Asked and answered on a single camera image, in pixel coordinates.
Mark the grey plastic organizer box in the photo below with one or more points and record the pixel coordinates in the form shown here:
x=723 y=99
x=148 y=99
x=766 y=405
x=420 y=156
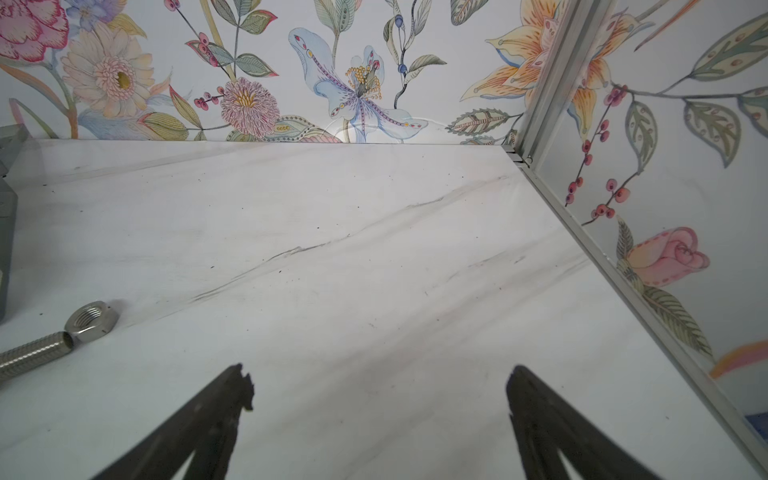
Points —
x=12 y=140

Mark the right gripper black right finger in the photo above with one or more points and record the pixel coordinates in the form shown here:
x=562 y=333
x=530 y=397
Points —
x=550 y=433

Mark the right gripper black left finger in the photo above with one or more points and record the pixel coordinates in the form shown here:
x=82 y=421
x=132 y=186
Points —
x=198 y=439

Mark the silver hex nut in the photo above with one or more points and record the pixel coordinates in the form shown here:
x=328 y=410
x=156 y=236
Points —
x=91 y=322

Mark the aluminium corner frame post right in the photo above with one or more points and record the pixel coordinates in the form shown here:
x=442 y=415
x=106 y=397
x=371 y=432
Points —
x=567 y=58

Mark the silver threaded bolt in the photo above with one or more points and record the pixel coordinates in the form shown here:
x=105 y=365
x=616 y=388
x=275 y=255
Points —
x=27 y=357

